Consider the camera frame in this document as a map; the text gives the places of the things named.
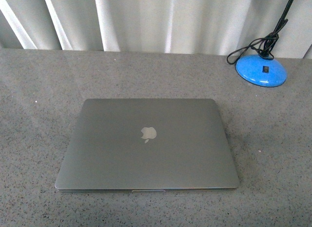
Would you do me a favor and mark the grey laptop computer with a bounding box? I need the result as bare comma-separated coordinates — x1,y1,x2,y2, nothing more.
55,98,239,192

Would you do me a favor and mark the white corrugated curtain backdrop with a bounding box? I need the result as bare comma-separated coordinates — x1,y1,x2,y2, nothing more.
0,0,312,59

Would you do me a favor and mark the blue desk lamp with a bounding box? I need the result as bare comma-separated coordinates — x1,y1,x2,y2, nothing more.
227,0,294,87

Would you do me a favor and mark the black lamp power cable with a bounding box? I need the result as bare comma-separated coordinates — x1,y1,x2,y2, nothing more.
226,17,289,65

